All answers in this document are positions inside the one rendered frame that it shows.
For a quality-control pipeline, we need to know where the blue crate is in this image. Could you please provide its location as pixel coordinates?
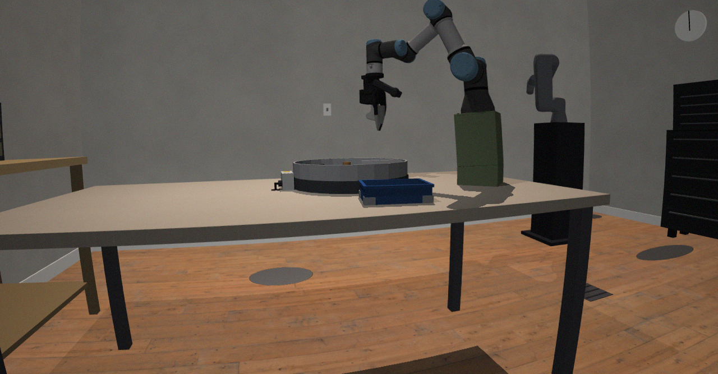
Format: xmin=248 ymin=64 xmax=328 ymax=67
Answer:
xmin=358 ymin=178 xmax=434 ymax=205

